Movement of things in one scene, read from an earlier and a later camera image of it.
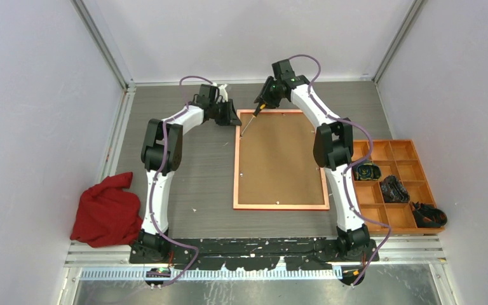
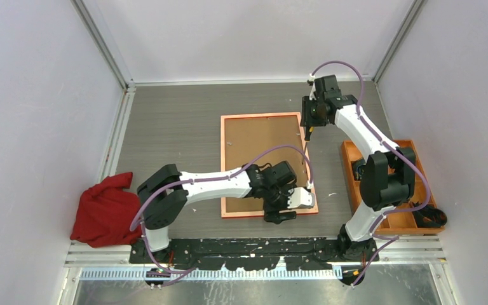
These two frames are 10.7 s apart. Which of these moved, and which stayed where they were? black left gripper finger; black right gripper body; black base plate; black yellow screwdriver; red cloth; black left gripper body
Moved: black left gripper body; black yellow screwdriver; black right gripper body; black left gripper finger
Stayed: red cloth; black base plate
